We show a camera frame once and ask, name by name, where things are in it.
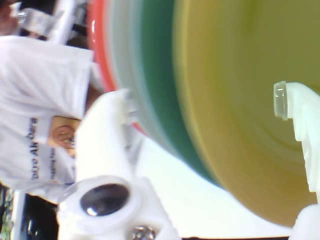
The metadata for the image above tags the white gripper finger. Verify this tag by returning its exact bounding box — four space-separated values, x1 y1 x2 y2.
272 80 320 193
56 88 181 240

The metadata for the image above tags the yellow plate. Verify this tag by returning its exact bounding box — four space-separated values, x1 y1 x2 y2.
171 0 320 229

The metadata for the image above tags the light blue plate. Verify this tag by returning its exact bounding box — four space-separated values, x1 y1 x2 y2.
131 0 222 189

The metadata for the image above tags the cream white plate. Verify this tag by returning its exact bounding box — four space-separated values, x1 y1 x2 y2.
106 0 152 137

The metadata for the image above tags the orange plate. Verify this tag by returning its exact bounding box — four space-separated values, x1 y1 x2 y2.
86 0 144 136

